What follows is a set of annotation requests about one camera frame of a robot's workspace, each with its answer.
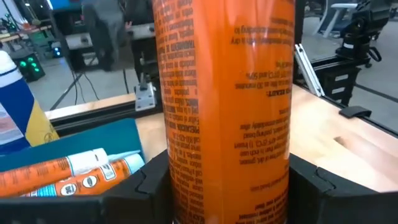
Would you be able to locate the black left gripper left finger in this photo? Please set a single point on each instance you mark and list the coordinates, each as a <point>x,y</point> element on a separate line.
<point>77,208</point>

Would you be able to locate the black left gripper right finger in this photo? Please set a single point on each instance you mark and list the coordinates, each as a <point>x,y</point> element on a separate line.
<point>342,202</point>

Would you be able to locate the orange sealant tube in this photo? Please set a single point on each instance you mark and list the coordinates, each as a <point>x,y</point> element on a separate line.
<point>224,109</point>
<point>93,180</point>
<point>37,174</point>

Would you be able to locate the Lysol wipes canister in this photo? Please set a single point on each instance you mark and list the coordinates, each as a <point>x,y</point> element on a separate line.
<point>18,109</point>

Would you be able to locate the teal plastic bin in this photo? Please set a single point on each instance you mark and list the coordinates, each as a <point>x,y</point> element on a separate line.
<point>102,137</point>

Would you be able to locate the black table clip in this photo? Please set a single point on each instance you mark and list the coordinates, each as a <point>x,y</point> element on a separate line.
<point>354,112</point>

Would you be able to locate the silver aluminium bar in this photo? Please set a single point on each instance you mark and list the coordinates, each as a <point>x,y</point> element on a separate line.
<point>308,71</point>

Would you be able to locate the black device with green lights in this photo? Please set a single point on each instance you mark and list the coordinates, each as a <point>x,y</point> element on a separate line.
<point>28,67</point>

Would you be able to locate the black robot on stand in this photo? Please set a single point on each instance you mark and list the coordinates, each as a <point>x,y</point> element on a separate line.
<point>360,34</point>

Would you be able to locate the person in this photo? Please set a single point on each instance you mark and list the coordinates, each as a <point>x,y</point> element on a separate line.
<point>105,31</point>

